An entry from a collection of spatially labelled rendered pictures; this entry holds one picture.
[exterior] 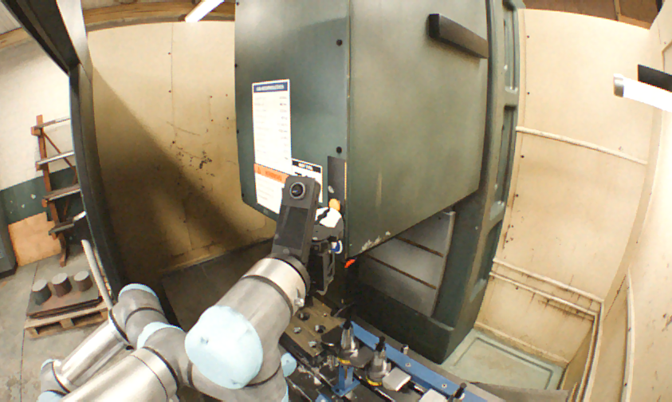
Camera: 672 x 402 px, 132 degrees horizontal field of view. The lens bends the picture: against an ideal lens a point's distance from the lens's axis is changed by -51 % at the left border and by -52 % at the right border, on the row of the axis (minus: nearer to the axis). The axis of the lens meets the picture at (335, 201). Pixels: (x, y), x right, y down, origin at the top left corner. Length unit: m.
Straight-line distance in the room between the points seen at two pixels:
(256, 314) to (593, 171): 1.32
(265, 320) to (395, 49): 0.50
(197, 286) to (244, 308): 1.60
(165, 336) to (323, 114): 0.44
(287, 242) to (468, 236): 0.90
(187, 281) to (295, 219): 1.57
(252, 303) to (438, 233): 0.98
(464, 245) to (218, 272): 1.41
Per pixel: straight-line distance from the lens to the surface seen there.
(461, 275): 1.29
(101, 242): 0.96
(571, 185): 1.41
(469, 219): 1.18
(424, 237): 1.25
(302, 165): 0.62
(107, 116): 1.68
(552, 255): 1.52
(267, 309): 0.31
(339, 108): 0.52
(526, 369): 1.81
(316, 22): 0.58
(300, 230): 0.39
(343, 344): 0.81
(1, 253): 5.30
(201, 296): 1.86
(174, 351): 0.42
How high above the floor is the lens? 1.84
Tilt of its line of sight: 20 degrees down
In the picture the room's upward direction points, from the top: straight up
